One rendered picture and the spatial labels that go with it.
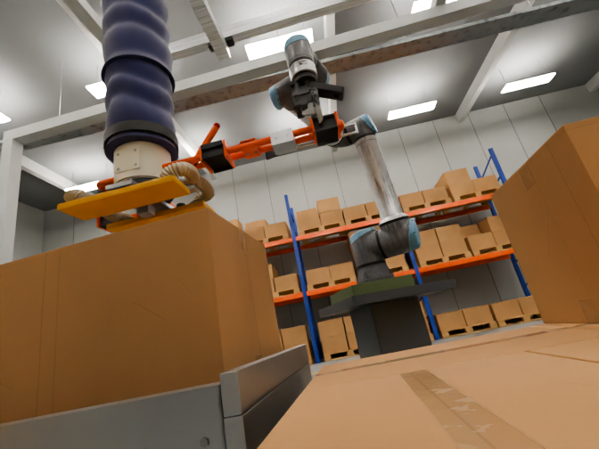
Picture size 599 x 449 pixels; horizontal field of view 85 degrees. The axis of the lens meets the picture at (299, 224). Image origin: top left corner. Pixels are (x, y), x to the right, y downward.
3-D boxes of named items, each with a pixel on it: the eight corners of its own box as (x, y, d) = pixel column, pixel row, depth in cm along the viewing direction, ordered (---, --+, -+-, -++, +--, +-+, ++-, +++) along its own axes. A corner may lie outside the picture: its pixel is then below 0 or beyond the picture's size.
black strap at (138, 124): (86, 141, 98) (86, 130, 100) (134, 175, 120) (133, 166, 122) (155, 122, 97) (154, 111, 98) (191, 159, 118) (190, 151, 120)
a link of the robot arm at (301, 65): (316, 76, 113) (313, 53, 104) (319, 86, 111) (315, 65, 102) (291, 83, 114) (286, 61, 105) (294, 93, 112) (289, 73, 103)
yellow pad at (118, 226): (105, 230, 107) (105, 216, 108) (125, 237, 116) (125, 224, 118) (203, 205, 104) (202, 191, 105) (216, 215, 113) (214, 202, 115)
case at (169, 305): (-31, 448, 69) (-10, 266, 82) (111, 404, 107) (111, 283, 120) (227, 403, 60) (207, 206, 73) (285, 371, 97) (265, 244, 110)
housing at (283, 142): (271, 145, 98) (268, 132, 99) (276, 156, 104) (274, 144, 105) (293, 139, 97) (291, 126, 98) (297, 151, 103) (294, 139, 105)
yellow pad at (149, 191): (55, 210, 89) (56, 193, 90) (84, 221, 98) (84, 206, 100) (173, 180, 86) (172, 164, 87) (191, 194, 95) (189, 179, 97)
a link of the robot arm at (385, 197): (391, 257, 170) (348, 129, 183) (425, 247, 162) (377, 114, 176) (385, 258, 156) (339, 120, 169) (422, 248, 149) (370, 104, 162)
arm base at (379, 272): (353, 289, 170) (348, 271, 173) (387, 282, 173) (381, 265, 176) (364, 284, 152) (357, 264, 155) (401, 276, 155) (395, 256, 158)
